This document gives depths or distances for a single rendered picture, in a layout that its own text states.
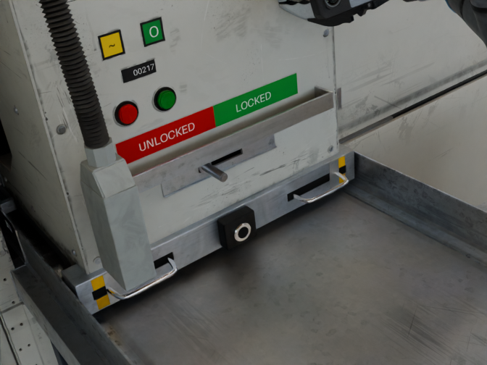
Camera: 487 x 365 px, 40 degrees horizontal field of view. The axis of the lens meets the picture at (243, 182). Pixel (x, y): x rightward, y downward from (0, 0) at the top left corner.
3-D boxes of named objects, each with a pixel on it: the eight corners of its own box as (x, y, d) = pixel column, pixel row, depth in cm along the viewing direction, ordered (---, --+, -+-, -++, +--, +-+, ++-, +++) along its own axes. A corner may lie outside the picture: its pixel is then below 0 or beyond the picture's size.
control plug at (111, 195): (159, 277, 88) (133, 162, 79) (126, 293, 86) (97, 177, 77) (131, 251, 94) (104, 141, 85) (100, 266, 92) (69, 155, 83)
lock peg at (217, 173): (231, 182, 98) (228, 158, 96) (219, 187, 97) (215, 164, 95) (207, 166, 102) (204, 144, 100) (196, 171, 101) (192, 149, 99)
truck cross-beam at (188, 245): (354, 178, 121) (354, 149, 118) (84, 319, 96) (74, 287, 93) (335, 169, 125) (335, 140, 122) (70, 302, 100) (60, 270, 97)
